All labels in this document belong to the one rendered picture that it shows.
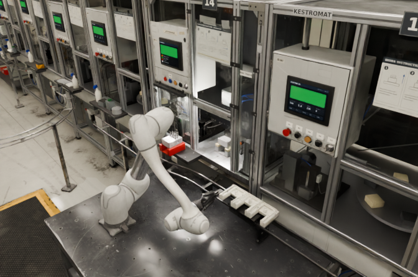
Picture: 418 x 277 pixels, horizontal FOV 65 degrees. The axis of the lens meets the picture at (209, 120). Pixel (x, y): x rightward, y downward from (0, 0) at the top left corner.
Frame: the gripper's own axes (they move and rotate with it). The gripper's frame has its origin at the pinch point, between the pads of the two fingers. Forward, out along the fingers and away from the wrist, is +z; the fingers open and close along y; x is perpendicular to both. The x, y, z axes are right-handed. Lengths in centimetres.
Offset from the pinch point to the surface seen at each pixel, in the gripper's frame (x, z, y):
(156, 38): 83, 20, 83
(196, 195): 25.8, 4.2, -19.8
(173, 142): 54, 7, 13
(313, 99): -48, 17, 74
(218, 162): 21.2, 22.2, 3.1
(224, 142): 25.4, 32.3, 13.4
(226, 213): -2.1, 6.4, -19.8
